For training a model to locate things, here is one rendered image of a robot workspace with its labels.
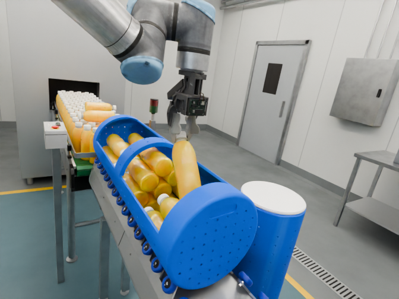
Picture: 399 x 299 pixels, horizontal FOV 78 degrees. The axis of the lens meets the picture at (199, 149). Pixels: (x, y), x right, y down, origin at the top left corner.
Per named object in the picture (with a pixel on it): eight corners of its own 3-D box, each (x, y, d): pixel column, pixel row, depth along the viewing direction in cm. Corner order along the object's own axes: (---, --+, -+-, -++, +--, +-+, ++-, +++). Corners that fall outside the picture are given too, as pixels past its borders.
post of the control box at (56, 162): (57, 283, 167) (51, 144, 136) (57, 279, 170) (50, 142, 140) (64, 282, 169) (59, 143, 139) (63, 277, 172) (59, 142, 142)
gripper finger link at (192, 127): (194, 147, 73) (193, 117, 70) (184, 140, 78) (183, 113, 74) (203, 145, 75) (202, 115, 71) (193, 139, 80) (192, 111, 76)
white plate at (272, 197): (317, 201, 107) (316, 203, 107) (263, 176, 126) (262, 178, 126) (285, 220, 88) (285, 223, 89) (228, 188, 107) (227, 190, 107)
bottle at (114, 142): (115, 130, 122) (126, 142, 108) (123, 141, 126) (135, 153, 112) (103, 139, 120) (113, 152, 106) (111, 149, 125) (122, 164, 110)
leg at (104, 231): (99, 305, 156) (101, 221, 137) (97, 298, 161) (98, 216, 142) (108, 302, 160) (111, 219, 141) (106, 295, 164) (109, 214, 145)
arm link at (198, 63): (171, 50, 68) (200, 55, 73) (169, 69, 69) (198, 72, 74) (187, 51, 61) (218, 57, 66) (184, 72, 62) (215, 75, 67)
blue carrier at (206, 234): (164, 309, 60) (171, 208, 50) (94, 168, 128) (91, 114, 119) (249, 267, 75) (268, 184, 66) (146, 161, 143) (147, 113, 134)
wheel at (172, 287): (174, 289, 62) (179, 290, 63) (172, 270, 65) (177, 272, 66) (161, 295, 63) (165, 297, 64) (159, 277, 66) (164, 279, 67)
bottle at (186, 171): (180, 201, 68) (169, 137, 72) (179, 202, 74) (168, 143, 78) (205, 196, 69) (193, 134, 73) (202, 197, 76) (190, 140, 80)
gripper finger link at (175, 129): (172, 146, 69) (181, 115, 67) (163, 140, 74) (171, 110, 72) (181, 148, 71) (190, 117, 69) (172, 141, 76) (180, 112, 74)
